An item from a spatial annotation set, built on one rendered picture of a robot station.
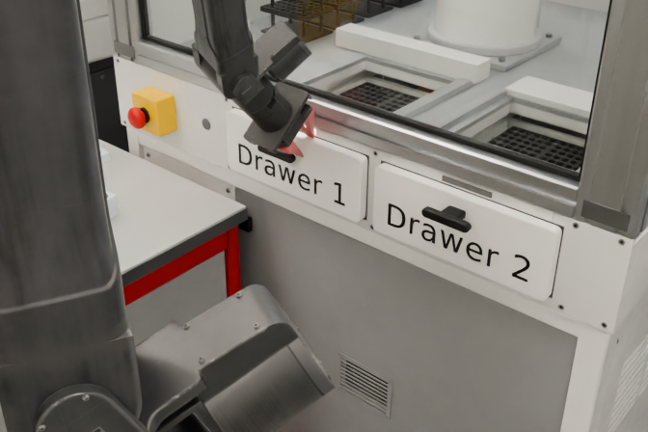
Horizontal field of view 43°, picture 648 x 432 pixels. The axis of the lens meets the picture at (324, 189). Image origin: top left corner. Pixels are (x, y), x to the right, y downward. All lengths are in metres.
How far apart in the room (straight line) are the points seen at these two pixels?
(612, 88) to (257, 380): 0.69
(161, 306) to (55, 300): 1.07
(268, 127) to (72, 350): 0.86
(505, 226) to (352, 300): 0.39
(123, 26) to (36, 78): 1.28
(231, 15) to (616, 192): 0.51
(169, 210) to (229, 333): 1.04
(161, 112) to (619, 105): 0.83
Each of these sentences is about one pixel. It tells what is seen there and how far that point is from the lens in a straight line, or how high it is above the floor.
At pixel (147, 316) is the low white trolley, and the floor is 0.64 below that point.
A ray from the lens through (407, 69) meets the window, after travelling 1.17.
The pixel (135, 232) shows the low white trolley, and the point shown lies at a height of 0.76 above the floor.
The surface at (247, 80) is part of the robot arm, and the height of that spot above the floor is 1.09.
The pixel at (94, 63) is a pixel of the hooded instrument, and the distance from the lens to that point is 2.07.
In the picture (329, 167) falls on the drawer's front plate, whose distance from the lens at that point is 1.28.
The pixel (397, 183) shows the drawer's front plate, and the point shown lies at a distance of 1.20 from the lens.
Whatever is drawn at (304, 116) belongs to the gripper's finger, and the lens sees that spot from 1.22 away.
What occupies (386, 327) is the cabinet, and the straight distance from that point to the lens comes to 1.40.
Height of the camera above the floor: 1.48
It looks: 29 degrees down
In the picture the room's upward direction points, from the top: 1 degrees clockwise
